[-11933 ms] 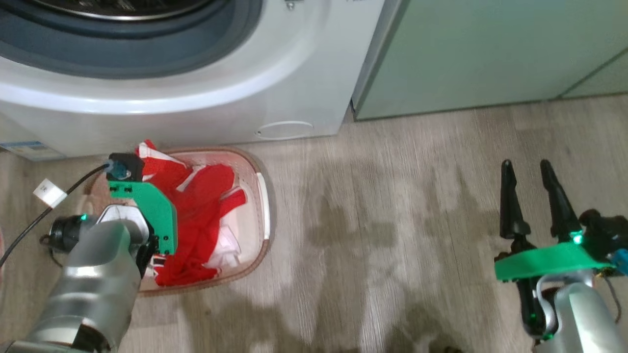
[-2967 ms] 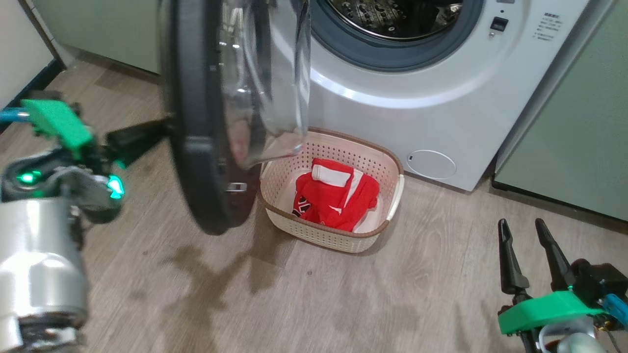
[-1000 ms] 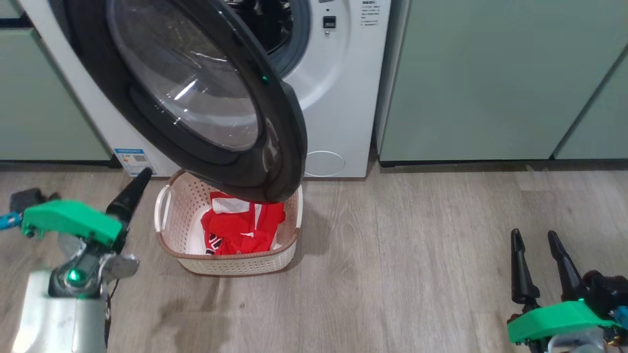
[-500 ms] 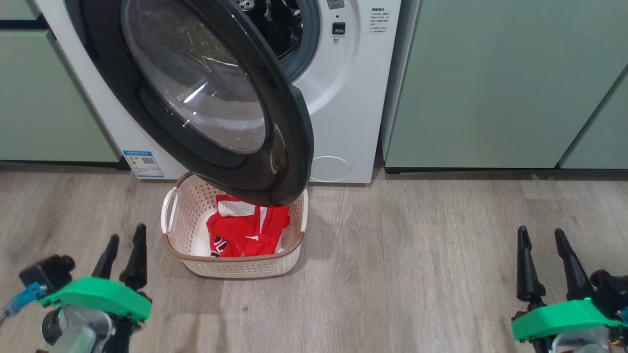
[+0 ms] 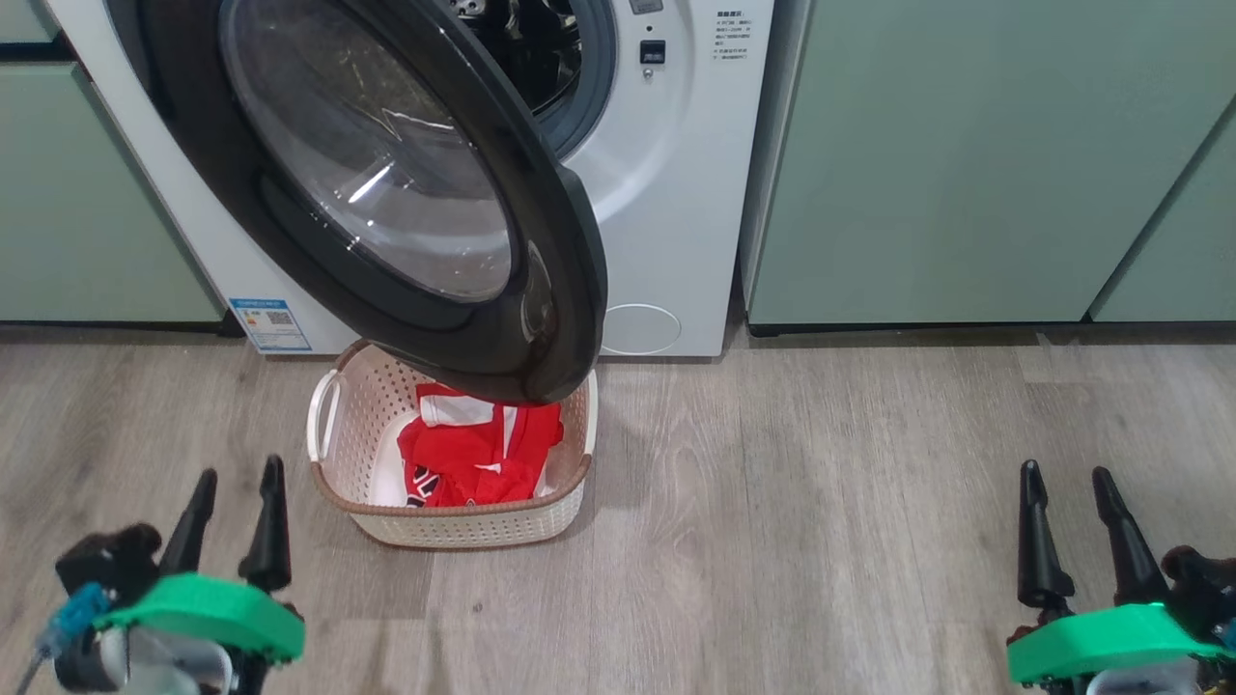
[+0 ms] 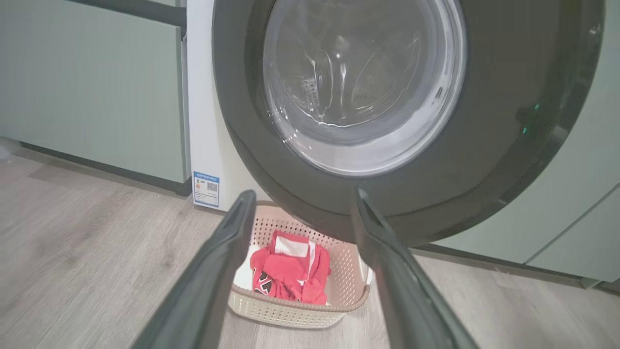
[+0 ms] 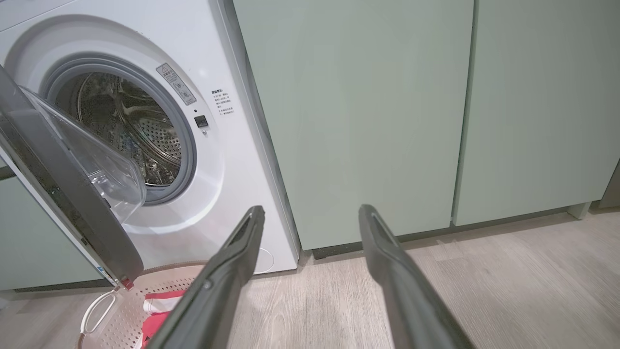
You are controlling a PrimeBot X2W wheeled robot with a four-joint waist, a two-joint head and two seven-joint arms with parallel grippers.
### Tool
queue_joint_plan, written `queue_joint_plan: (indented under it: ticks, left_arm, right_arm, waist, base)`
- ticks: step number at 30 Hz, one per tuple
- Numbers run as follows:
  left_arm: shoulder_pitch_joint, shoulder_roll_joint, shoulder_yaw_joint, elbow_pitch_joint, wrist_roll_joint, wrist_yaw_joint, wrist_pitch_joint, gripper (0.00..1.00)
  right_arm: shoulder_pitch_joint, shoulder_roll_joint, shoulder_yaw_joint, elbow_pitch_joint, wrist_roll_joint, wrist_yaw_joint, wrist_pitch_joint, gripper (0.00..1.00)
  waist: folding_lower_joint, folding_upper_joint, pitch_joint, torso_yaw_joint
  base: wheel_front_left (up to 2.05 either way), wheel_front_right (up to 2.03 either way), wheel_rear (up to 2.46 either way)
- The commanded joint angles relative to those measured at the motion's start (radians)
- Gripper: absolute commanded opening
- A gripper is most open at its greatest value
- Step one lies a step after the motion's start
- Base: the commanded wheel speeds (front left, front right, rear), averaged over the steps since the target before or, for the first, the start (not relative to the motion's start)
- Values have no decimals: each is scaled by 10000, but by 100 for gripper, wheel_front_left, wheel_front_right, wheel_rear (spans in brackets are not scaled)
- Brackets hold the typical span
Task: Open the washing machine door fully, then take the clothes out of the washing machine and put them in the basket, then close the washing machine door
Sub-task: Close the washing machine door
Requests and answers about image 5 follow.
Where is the pale green cabinet with drawer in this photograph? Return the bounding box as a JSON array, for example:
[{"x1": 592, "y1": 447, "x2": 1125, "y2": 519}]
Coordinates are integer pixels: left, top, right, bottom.
[{"x1": 0, "y1": 0, "x2": 225, "y2": 324}]

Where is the green cabinet right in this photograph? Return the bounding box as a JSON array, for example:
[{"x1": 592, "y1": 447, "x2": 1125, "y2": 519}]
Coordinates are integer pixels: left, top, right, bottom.
[{"x1": 742, "y1": 0, "x2": 1236, "y2": 326}]

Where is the white front-load washing machine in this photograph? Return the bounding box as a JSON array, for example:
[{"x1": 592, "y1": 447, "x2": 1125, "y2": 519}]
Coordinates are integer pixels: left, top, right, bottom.
[{"x1": 43, "y1": 0, "x2": 776, "y2": 358}]

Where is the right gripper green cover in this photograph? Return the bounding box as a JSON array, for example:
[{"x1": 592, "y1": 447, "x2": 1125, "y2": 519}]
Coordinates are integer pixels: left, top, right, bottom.
[{"x1": 1006, "y1": 459, "x2": 1236, "y2": 688}]

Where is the round white filter cover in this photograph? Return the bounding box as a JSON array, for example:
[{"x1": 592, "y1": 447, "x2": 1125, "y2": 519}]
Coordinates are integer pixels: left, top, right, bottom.
[{"x1": 601, "y1": 303, "x2": 683, "y2": 356}]

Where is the cream basket with brown rim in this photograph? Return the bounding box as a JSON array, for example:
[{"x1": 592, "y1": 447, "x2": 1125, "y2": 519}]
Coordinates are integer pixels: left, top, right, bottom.
[{"x1": 307, "y1": 338, "x2": 600, "y2": 551}]

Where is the grey rubber door gasket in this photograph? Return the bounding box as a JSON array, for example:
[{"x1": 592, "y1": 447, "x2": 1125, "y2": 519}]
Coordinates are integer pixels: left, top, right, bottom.
[{"x1": 536, "y1": 0, "x2": 619, "y2": 160}]

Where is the blue energy label sticker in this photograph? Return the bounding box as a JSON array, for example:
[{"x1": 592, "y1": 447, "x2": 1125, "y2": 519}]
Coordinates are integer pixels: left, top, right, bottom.
[{"x1": 229, "y1": 297, "x2": 312, "y2": 354}]

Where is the red garment with white marks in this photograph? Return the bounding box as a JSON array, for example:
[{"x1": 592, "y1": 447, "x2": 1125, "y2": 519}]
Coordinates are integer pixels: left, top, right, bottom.
[{"x1": 415, "y1": 381, "x2": 564, "y2": 484}]

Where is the washing machine door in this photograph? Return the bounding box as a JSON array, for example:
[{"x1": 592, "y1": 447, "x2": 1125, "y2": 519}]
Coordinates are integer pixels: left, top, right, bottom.
[{"x1": 104, "y1": 0, "x2": 609, "y2": 406}]

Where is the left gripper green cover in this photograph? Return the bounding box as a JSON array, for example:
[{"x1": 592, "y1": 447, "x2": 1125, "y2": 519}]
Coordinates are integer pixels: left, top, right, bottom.
[{"x1": 92, "y1": 456, "x2": 306, "y2": 695}]

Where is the printed text label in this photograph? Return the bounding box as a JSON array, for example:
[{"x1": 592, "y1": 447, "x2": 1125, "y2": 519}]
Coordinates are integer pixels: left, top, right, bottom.
[{"x1": 715, "y1": 10, "x2": 754, "y2": 61}]

